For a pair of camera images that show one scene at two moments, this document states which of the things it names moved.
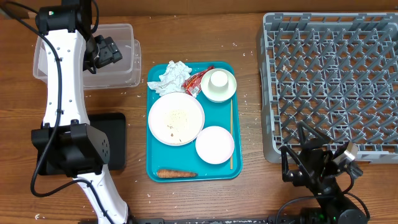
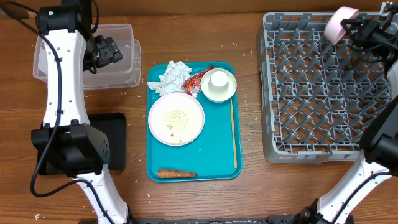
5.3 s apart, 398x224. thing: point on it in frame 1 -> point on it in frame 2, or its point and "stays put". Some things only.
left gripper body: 107,53 stays put
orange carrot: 171,173 stays put
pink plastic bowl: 214,145 -> 334,31
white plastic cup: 218,81 stays put
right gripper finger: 297,177 -> 367,30
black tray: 113,125 stays put
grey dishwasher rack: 337,73 stays put
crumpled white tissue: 172,79 stays put
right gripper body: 319,162 -> 384,42
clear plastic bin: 124,73 stays put
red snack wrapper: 192,84 stays put
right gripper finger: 316,140 -> 353,22
